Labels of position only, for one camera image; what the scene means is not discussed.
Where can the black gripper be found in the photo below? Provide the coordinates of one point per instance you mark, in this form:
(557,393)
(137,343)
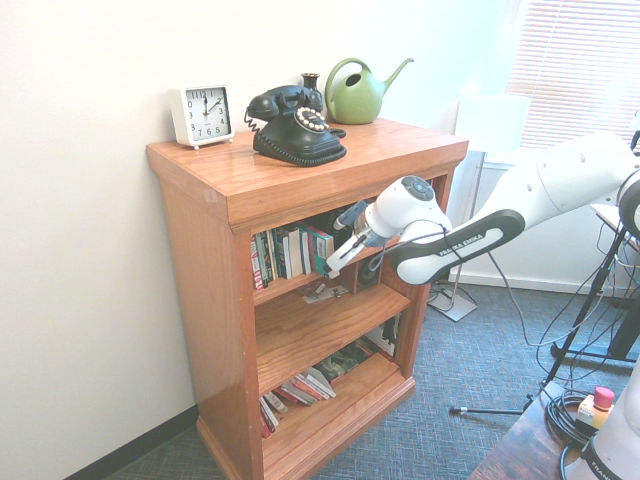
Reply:
(339,223)

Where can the teal and red book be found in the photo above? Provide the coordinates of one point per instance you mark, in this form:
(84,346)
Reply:
(322,247)

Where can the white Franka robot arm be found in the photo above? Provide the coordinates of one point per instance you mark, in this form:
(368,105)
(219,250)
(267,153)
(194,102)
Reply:
(565,175)

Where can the papers on middle shelf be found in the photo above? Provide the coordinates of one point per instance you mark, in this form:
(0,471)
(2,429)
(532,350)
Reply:
(316,297)

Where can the white cover book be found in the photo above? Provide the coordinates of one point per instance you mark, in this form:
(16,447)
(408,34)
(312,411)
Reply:
(297,250)

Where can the black round speaker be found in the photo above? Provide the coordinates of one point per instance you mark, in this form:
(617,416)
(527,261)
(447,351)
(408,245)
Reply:
(369,275)

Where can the small colorful card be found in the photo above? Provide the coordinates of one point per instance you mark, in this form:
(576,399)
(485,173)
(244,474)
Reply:
(339,290)

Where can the thin pale spine book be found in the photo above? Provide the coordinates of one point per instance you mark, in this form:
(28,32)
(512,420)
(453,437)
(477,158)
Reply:
(268,255)

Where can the red white spine book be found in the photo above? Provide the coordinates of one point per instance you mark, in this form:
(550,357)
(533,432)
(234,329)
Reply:
(257,260)

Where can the black rotary telephone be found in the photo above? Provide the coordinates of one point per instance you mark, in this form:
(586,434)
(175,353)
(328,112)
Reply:
(295,140)

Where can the green watering can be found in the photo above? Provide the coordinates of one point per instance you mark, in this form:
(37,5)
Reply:
(355,105)

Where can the tall standing book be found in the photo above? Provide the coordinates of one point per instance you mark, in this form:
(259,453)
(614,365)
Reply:
(387,337)

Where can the large dark green book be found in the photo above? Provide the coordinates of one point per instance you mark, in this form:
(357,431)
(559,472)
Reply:
(345,362)

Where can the black telephone handset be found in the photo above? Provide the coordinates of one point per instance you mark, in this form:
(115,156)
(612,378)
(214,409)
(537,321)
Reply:
(270,97)

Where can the small dark vase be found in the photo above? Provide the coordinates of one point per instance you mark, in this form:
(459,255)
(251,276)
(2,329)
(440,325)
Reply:
(310,82)

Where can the wooden bookshelf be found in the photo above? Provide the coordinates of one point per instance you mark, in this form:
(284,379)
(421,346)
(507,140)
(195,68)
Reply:
(210,300)

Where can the thin white book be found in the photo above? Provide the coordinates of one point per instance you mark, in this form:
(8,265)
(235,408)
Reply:
(312,387)

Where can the white square alarm clock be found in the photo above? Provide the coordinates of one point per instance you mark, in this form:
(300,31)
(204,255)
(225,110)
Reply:
(205,117)

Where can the black tripod stand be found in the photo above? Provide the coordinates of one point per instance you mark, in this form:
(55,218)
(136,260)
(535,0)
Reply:
(575,324)

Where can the white window blinds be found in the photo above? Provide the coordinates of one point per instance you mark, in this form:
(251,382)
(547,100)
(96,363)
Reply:
(575,60)

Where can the yellow red emergency stop button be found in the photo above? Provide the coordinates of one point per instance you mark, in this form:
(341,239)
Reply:
(602,397)

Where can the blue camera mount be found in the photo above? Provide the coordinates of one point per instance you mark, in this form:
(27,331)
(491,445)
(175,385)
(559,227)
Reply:
(351,214)

